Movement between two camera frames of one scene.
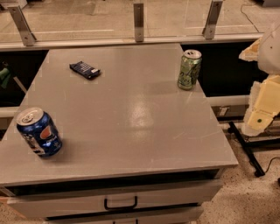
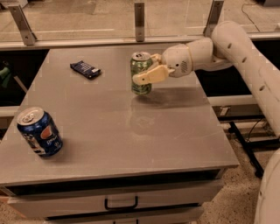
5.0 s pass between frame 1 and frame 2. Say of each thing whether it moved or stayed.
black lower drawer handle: stayed
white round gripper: moved
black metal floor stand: stayed
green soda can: moved
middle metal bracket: stayed
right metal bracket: stayed
